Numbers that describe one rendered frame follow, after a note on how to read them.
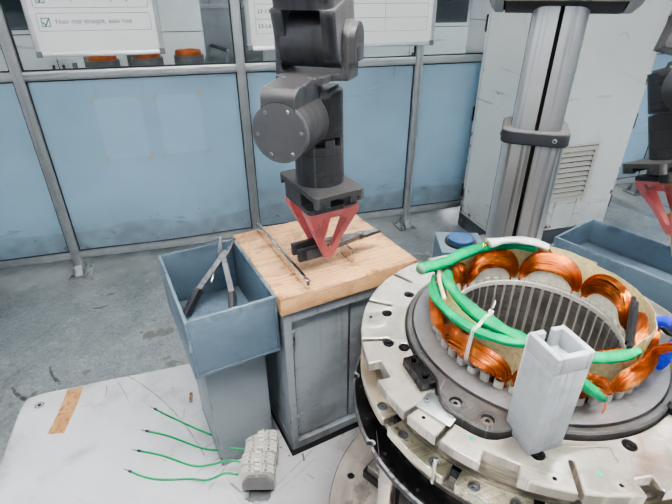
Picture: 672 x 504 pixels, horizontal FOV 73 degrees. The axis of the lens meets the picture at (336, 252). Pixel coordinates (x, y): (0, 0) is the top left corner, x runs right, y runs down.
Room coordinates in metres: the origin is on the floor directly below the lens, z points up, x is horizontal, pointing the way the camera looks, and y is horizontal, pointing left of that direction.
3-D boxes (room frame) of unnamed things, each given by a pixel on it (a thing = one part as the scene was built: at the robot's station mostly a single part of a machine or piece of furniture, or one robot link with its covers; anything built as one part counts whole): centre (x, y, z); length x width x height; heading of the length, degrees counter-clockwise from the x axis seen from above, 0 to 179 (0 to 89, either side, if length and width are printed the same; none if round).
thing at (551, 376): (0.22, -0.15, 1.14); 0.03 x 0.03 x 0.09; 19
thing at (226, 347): (0.49, 0.16, 0.92); 0.17 x 0.11 x 0.28; 28
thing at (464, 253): (0.39, -0.14, 1.15); 0.15 x 0.04 x 0.02; 109
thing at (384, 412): (0.32, -0.04, 1.06); 0.09 x 0.04 x 0.01; 19
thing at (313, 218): (0.51, 0.02, 1.13); 0.07 x 0.07 x 0.09; 29
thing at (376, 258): (0.56, 0.02, 1.05); 0.20 x 0.19 x 0.02; 118
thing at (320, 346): (0.56, 0.02, 0.91); 0.19 x 0.19 x 0.26; 28
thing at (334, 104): (0.51, 0.02, 1.26); 0.07 x 0.06 x 0.07; 160
